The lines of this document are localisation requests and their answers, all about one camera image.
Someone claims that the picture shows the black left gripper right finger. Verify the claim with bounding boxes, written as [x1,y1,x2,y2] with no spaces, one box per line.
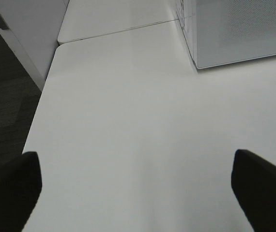
[231,149,276,232]

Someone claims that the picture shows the white microwave door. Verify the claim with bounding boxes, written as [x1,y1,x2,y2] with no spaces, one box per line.
[193,0,276,69]

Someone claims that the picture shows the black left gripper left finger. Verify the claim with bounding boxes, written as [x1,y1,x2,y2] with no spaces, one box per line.
[0,151,42,232]

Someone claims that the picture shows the white partition panel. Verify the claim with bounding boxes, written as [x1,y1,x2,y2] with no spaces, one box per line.
[0,0,69,90]

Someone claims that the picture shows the white microwave oven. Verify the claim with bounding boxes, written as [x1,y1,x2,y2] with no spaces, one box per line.
[176,0,198,67]

